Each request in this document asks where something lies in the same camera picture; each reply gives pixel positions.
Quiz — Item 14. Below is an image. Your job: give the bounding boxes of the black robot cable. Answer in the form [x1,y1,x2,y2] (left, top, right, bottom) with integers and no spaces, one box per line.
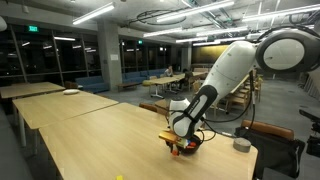
[196,69,258,143]

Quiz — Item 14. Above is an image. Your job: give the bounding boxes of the orange tokens inside bowl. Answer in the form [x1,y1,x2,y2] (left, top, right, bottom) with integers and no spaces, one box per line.
[187,142,197,148]

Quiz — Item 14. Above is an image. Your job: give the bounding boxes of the black bag on chair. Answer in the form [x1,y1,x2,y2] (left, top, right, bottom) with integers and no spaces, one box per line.
[235,127,305,179]

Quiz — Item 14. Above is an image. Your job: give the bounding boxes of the yellow block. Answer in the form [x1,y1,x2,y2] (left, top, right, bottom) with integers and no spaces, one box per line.
[116,175,124,180]

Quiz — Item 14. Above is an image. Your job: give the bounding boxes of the black tripod camera right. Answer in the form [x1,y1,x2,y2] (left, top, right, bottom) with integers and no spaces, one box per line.
[299,109,320,157]

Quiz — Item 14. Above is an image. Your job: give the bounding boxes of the green exit sign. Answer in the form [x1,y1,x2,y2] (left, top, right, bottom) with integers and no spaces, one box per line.
[28,26,39,32]

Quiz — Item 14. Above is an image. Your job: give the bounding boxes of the grey round device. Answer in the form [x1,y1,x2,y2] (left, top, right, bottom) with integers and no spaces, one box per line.
[233,138,251,153]

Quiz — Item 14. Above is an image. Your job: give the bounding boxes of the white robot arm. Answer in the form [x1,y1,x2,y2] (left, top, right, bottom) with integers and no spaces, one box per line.
[167,26,320,155]

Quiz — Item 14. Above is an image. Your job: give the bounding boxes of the open cardboard box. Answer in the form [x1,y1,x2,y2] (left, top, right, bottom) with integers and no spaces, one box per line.
[154,99,170,121]

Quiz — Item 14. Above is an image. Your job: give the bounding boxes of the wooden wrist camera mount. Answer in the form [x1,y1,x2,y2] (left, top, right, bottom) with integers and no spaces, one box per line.
[158,131,189,148]

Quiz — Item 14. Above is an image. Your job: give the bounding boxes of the seated person in white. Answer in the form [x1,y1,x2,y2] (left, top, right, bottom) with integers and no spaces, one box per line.
[164,65,173,77]

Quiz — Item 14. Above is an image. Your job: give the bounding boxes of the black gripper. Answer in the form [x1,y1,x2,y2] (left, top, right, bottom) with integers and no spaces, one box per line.
[166,142,182,153]

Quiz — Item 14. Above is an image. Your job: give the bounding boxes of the brown leather chair back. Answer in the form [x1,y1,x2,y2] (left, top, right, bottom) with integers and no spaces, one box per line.
[241,120,294,140]

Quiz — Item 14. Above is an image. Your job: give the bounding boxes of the seated person in dark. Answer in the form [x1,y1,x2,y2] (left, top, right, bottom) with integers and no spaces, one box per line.
[179,69,193,89]

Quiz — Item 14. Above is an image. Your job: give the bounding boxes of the black bowl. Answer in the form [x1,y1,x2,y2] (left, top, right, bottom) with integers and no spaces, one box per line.
[178,135,202,155]

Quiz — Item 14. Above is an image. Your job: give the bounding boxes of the blue sofa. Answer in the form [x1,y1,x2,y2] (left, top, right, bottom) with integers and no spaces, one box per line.
[75,76,109,93]

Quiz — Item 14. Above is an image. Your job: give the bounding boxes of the orange token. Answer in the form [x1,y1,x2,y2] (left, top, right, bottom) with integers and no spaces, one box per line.
[171,150,179,156]

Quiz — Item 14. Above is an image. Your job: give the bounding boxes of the white plate on far table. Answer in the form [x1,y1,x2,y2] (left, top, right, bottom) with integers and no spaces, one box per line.
[63,89,80,95]

